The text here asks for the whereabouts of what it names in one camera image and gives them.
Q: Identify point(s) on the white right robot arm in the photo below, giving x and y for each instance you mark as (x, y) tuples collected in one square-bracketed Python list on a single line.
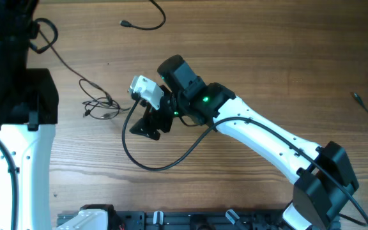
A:
[(322, 176)]

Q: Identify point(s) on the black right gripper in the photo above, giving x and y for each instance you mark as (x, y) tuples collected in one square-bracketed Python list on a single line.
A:
[(160, 118)]

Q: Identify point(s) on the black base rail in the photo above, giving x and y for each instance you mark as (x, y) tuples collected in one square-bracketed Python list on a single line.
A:
[(104, 216)]

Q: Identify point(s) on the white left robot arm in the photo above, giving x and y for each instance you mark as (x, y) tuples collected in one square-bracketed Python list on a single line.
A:
[(28, 117)]

